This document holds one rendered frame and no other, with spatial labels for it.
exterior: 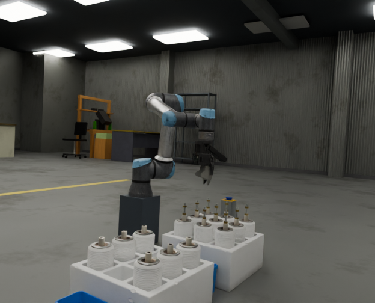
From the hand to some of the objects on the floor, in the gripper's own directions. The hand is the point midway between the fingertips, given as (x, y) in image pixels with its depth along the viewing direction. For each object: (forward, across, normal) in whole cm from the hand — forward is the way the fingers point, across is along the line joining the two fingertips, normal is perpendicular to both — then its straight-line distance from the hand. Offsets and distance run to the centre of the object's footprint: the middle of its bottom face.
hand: (207, 181), depth 164 cm
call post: (+46, -27, +31) cm, 62 cm away
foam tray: (+46, -6, +10) cm, 48 cm away
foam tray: (+46, +22, -38) cm, 63 cm away
